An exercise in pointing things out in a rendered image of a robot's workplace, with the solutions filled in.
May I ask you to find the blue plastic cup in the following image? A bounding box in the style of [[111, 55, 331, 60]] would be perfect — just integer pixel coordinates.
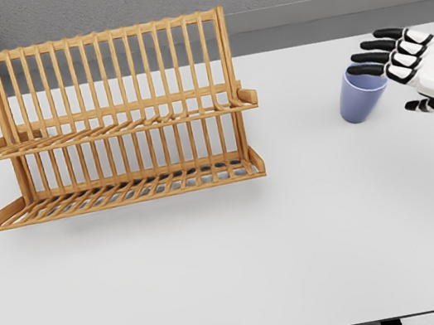
[[332, 59, 396, 127]]

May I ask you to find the wooden two-tier dish rack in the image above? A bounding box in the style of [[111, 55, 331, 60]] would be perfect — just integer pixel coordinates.
[[0, 2, 273, 233]]

